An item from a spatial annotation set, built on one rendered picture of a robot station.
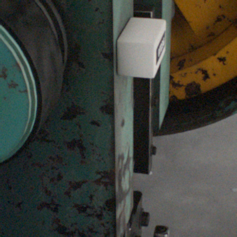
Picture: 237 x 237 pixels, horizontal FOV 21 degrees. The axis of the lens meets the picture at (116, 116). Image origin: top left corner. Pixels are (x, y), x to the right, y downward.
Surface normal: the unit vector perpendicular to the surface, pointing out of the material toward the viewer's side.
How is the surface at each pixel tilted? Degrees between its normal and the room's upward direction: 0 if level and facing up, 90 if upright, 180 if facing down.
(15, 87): 90
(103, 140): 90
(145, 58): 90
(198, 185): 0
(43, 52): 71
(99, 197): 90
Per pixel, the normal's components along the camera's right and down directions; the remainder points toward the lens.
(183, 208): -0.01, -0.87
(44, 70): 0.95, -0.07
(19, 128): -0.23, 0.48
